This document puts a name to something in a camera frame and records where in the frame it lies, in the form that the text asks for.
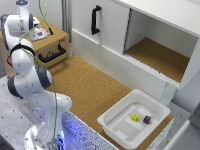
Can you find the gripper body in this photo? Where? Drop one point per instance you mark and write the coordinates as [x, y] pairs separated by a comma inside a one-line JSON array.
[[40, 34]]

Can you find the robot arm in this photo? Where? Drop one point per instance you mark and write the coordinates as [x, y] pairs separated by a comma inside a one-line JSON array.
[[31, 83]]

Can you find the wooden drawer box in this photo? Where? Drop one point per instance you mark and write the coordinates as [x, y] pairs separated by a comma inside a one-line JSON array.
[[57, 37]]

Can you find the white sliding door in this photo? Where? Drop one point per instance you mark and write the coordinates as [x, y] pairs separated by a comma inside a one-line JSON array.
[[111, 23]]

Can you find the white cabinet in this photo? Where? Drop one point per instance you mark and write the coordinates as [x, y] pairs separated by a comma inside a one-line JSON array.
[[156, 56]]

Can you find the white plastic box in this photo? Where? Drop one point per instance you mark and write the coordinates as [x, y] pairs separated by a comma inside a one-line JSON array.
[[121, 125]]

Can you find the yellow block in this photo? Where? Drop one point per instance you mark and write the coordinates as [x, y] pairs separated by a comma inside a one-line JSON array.
[[134, 117]]

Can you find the purple block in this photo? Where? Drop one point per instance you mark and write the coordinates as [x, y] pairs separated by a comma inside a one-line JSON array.
[[146, 119]]

